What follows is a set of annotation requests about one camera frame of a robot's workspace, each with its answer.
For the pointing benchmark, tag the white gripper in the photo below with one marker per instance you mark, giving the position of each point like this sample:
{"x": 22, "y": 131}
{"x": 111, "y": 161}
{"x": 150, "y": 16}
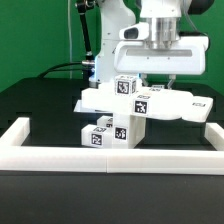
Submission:
{"x": 136, "y": 53}

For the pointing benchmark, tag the white marker cube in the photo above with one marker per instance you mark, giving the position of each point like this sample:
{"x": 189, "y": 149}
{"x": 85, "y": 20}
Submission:
{"x": 125, "y": 84}
{"x": 156, "y": 87}

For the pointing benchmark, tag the white chair back part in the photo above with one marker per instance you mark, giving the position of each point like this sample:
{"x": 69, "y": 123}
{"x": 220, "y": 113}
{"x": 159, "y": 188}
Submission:
{"x": 162, "y": 105}

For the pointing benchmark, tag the white chair seat part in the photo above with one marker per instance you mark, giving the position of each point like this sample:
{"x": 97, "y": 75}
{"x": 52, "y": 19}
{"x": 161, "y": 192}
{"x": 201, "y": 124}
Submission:
{"x": 128, "y": 130}

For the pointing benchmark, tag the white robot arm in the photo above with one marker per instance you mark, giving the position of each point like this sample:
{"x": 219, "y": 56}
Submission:
{"x": 163, "y": 16}

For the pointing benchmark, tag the white marker base plate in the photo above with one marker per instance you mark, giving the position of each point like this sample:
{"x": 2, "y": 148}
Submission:
{"x": 79, "y": 108}

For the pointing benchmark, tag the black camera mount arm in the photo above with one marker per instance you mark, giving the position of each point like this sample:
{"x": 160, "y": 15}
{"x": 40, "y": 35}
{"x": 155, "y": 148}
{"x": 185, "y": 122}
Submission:
{"x": 82, "y": 7}

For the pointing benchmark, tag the white U-shaped boundary frame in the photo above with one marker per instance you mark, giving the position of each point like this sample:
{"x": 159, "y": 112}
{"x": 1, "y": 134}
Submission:
{"x": 15, "y": 156}

